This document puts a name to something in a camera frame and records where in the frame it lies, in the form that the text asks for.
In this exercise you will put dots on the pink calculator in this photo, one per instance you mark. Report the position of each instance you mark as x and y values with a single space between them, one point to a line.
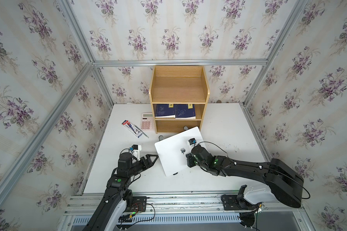
147 122

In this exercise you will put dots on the white laptop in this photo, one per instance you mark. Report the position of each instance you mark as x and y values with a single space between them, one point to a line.
177 151

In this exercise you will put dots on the blue notebook left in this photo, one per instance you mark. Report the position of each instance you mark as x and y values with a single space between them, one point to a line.
165 111

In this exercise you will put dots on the wooden shelf unit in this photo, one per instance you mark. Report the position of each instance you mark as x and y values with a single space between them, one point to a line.
179 85

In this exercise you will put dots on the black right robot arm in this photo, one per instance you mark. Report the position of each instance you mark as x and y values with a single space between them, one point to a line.
285 184

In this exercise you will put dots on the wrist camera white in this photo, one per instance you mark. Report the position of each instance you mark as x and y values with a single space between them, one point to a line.
135 150
192 141

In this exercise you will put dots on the blue notebook right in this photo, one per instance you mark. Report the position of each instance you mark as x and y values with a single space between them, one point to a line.
185 111

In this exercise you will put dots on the blue notebook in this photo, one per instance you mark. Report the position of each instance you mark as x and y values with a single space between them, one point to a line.
165 111
185 111

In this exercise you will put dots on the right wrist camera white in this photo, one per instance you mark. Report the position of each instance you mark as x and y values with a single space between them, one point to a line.
192 141

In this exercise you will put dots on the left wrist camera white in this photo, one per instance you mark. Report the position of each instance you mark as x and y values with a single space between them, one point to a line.
135 150

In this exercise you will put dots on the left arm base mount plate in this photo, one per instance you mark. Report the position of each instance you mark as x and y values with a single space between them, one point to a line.
136 204

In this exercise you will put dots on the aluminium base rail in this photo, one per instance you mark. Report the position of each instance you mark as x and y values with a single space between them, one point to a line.
179 208

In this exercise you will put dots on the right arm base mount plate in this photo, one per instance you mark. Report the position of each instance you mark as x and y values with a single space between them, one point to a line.
238 202

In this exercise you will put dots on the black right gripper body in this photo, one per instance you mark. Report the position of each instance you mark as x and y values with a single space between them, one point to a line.
191 161

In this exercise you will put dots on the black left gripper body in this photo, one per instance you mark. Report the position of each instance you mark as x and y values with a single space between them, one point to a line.
137 167

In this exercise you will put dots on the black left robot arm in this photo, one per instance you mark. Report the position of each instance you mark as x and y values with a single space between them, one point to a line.
117 196

